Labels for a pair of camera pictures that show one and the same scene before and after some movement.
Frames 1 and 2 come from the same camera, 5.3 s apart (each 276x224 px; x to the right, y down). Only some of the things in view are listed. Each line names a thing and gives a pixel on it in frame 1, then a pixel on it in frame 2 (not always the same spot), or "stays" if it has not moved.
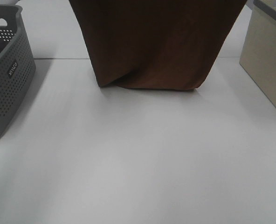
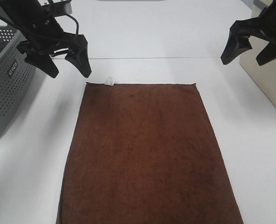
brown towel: [155, 44] -> [146, 153]
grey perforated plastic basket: [12, 66] stays
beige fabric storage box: [264, 55] stays
